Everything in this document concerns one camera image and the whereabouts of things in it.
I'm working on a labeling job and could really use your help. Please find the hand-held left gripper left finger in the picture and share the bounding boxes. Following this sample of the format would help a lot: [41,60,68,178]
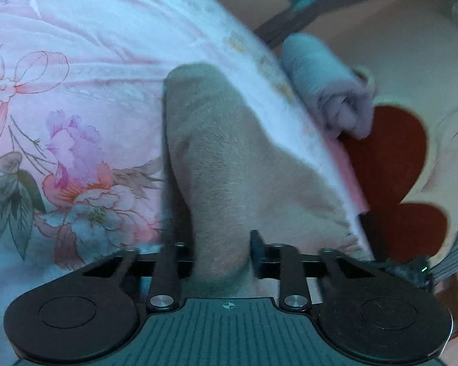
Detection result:
[82,242,196,312]

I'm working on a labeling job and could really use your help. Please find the grey rolled cloth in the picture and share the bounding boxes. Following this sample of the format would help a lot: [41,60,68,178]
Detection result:
[280,32,379,140]

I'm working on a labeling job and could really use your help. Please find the beige pants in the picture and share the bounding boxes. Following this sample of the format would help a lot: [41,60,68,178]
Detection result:
[161,62,372,299]

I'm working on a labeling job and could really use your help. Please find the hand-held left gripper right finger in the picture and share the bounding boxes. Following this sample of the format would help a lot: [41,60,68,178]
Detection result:
[250,230,377,312]

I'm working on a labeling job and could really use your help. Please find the grey striped rug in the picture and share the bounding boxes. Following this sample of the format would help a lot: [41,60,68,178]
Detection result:
[431,224,458,283]

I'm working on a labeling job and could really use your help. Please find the pink floral bed sheet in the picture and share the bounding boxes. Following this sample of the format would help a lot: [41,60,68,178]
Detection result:
[0,0,375,355]

